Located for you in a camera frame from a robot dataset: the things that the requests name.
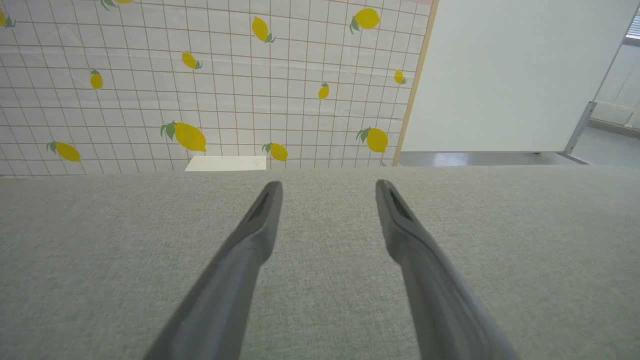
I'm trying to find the grey metal partition frame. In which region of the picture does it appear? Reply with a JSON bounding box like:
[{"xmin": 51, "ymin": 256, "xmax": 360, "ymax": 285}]
[{"xmin": 556, "ymin": 101, "xmax": 599, "ymax": 165}]

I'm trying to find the lemon print grid panel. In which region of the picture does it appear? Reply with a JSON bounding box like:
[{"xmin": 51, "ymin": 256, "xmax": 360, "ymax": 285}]
[{"xmin": 0, "ymin": 0, "xmax": 441, "ymax": 179}]

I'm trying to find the small white box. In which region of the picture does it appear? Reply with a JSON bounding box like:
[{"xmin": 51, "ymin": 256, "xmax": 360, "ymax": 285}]
[{"xmin": 184, "ymin": 155, "xmax": 268, "ymax": 172}]

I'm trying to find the plain white partition board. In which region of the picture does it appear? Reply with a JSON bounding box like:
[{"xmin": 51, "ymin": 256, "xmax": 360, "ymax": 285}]
[{"xmin": 399, "ymin": 0, "xmax": 640, "ymax": 154}]

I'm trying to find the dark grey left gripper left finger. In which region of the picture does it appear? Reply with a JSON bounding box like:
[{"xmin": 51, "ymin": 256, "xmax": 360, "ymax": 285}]
[{"xmin": 144, "ymin": 181, "xmax": 284, "ymax": 360}]

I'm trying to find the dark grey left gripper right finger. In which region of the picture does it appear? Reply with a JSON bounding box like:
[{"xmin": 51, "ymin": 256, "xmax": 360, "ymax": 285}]
[{"xmin": 375, "ymin": 179, "xmax": 519, "ymax": 360}]

